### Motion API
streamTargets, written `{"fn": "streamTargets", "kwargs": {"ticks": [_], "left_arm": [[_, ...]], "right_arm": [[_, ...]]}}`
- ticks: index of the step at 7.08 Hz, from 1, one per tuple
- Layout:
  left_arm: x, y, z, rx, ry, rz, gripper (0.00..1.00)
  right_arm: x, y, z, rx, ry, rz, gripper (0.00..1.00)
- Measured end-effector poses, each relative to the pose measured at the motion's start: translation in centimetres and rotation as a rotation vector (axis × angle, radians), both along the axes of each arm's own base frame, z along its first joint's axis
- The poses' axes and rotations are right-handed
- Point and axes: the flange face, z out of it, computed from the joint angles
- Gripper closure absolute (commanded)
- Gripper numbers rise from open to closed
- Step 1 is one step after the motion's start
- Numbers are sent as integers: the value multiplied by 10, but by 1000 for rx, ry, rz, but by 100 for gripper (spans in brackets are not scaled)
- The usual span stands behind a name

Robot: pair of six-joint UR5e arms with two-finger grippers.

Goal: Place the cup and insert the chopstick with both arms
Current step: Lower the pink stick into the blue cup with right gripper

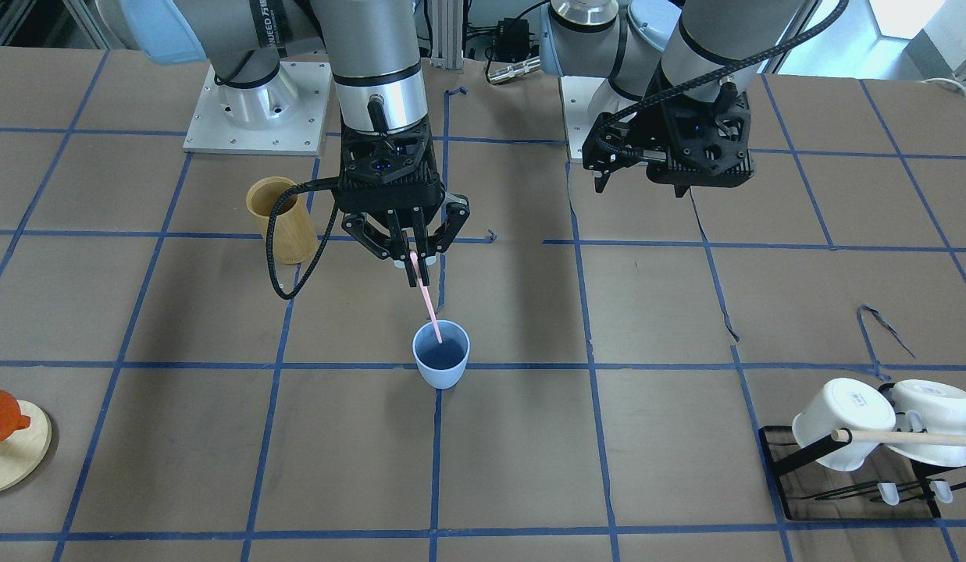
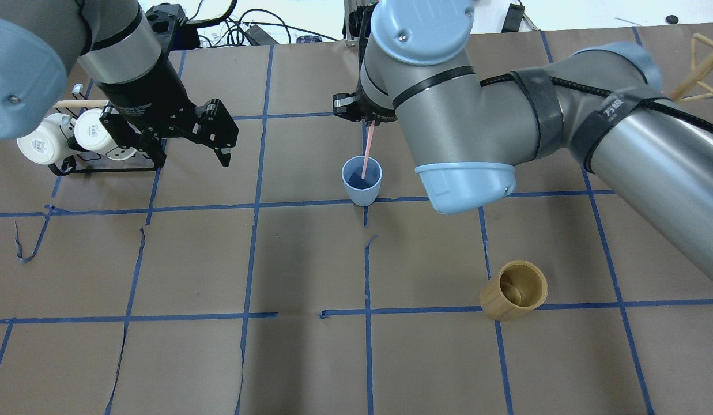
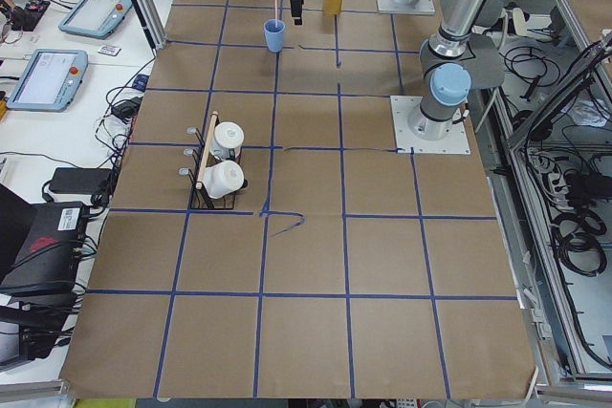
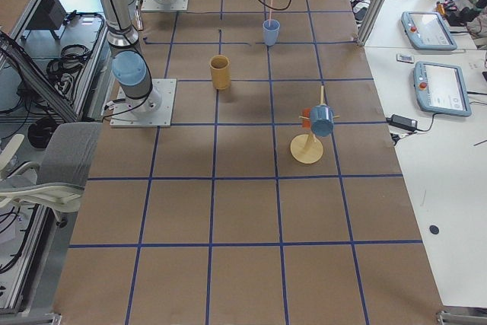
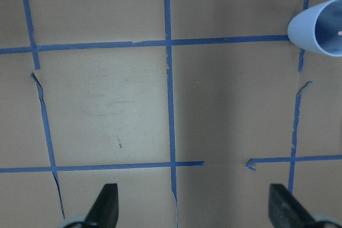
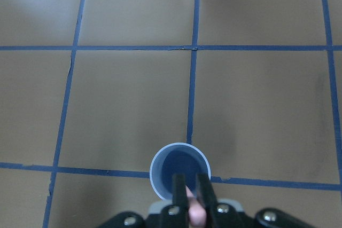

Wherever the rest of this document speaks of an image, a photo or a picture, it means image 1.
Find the pink chopstick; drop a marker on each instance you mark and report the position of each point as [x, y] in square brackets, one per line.
[426, 300]

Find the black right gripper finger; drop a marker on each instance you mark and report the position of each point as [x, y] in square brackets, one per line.
[420, 232]
[405, 229]

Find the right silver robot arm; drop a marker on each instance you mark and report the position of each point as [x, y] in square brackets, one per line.
[372, 47]

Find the wooden cup tree stand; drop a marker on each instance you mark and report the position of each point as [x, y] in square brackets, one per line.
[25, 449]

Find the white mug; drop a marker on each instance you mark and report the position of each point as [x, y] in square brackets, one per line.
[843, 403]
[937, 408]

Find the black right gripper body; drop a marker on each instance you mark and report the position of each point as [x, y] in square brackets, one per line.
[454, 215]

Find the lower white mug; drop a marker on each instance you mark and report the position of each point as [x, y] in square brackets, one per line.
[843, 403]

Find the upper white mug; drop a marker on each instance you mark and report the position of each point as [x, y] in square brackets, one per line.
[937, 408]

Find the black wire mug rack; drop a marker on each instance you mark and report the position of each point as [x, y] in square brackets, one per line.
[851, 475]

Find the blue plastic cup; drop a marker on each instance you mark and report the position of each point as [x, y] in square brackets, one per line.
[441, 363]

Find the black device behind table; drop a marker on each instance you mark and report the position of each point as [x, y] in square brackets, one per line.
[511, 40]

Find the bamboo chopstick holder cup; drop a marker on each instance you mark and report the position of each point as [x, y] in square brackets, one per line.
[294, 238]

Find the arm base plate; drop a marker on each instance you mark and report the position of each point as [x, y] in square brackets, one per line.
[583, 99]
[286, 116]

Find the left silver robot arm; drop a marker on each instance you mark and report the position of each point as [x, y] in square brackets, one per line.
[670, 97]

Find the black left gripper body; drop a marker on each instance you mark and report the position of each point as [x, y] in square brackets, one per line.
[637, 129]

